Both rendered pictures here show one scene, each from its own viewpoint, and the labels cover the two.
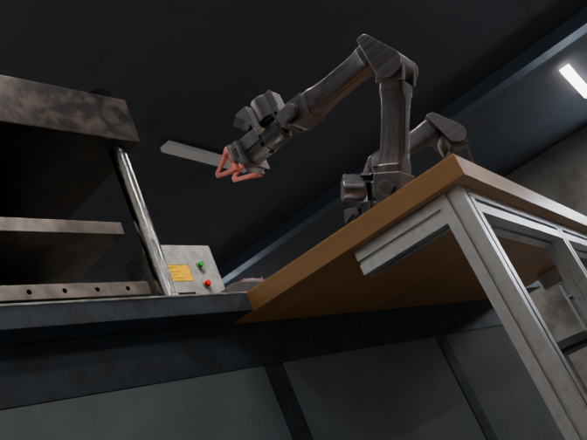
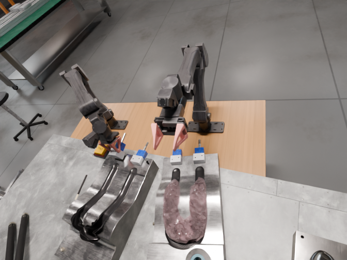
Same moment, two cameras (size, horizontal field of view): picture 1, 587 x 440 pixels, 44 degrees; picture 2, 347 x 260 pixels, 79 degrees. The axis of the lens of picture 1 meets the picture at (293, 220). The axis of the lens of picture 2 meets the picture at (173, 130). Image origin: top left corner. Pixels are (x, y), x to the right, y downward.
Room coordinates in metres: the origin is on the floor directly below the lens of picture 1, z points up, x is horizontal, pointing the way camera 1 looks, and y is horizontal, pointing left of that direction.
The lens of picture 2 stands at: (1.50, 0.49, 1.69)
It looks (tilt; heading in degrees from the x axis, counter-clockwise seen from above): 49 degrees down; 275
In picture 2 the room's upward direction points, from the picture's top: 24 degrees counter-clockwise
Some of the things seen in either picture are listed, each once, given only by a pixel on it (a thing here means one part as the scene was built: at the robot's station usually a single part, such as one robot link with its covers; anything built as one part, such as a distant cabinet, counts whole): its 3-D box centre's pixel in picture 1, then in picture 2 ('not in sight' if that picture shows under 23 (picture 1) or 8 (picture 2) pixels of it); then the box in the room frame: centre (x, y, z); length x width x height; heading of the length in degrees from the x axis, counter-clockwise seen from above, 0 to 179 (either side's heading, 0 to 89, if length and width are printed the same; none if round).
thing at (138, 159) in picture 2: not in sight; (142, 152); (1.74, -0.14, 0.89); 0.13 x 0.05 x 0.05; 55
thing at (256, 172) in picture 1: (242, 168); (162, 136); (1.58, 0.06, 1.20); 0.09 x 0.07 x 0.07; 62
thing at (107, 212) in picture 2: not in sight; (105, 197); (1.93, 0.04, 0.92); 0.35 x 0.16 x 0.09; 55
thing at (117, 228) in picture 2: not in sight; (107, 204); (1.94, 0.04, 0.87); 0.50 x 0.26 x 0.14; 55
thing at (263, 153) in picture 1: (258, 150); (173, 118); (1.53, 0.01, 1.20); 0.10 x 0.07 x 0.07; 152
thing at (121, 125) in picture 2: not in sight; (110, 121); (1.93, -0.52, 0.84); 0.20 x 0.07 x 0.08; 152
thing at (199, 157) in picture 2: not in sight; (199, 150); (1.47, -0.07, 0.86); 0.13 x 0.05 x 0.05; 72
